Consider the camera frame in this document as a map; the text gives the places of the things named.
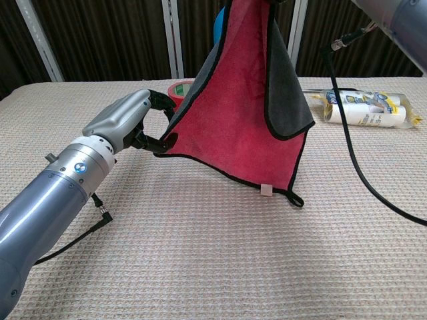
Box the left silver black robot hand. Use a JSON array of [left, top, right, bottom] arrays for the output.
[[81, 88, 179, 157]]

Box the dark grey cloth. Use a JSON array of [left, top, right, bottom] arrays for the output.
[[153, 0, 316, 208]]

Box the red tape roll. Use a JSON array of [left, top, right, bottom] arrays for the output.
[[167, 81, 194, 107]]

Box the blue detergent pump bottle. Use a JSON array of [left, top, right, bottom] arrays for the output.
[[212, 7, 228, 45]]

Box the dark pleated curtain panel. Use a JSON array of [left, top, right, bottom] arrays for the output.
[[176, 0, 231, 79], [296, 0, 427, 78], [0, 0, 54, 101], [31, 0, 173, 83]]

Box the plastic pack of white rolls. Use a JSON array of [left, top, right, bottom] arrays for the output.
[[312, 89, 423, 129]]

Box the beige woven tablecloth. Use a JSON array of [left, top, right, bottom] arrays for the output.
[[0, 76, 427, 320]]

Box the grey metal frame post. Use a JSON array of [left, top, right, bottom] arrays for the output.
[[161, 0, 185, 80], [286, 0, 308, 78], [15, 0, 65, 83]]

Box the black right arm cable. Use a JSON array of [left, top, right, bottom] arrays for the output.
[[320, 21, 427, 227]]

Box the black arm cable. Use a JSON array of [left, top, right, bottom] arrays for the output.
[[320, 21, 427, 227], [33, 193, 114, 266]]

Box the metal spoon with black handle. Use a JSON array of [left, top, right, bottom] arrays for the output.
[[301, 87, 357, 95]]

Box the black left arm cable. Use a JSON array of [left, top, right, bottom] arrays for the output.
[[33, 193, 114, 266]]

